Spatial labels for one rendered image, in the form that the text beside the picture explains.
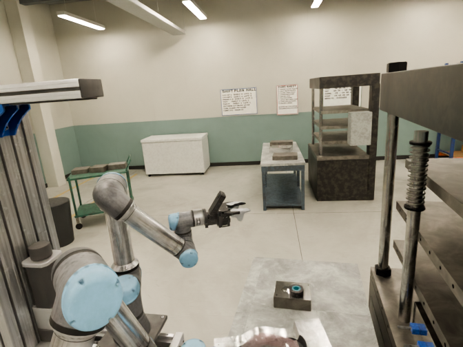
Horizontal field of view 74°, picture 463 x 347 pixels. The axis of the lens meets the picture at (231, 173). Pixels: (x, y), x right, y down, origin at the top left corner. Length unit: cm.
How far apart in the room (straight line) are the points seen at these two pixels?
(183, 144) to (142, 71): 226
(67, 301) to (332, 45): 783
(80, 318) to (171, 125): 784
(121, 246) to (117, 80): 769
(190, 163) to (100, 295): 693
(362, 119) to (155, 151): 477
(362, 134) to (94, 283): 478
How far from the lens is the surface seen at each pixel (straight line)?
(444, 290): 177
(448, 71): 112
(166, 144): 764
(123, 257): 142
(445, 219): 187
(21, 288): 116
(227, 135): 814
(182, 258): 127
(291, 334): 163
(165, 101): 843
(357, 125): 514
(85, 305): 72
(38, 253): 109
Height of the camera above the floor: 198
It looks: 15 degrees down
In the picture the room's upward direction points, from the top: 4 degrees counter-clockwise
